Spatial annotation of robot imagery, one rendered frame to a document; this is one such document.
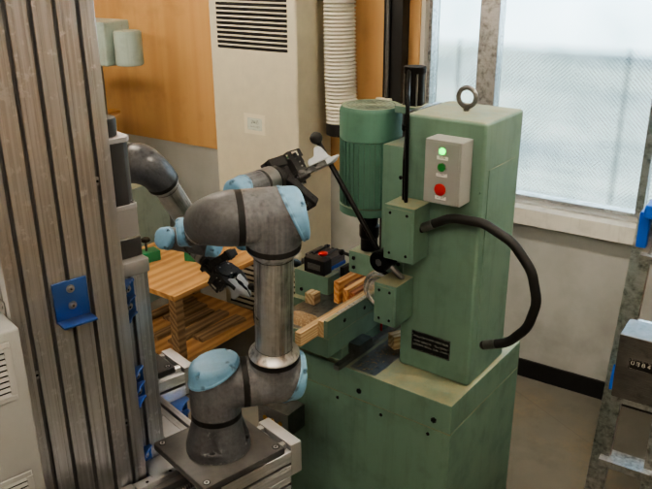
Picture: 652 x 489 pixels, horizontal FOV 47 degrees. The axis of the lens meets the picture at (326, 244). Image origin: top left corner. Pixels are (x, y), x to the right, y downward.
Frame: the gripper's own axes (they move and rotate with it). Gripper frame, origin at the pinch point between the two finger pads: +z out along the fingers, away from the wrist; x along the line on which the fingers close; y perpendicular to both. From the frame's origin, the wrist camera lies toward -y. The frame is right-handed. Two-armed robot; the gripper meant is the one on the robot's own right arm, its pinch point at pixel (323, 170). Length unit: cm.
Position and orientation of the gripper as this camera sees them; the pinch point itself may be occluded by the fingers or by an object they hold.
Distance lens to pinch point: 211.4
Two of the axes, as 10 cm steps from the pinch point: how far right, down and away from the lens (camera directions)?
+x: -6.3, 3.9, 6.7
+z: 6.0, -2.9, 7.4
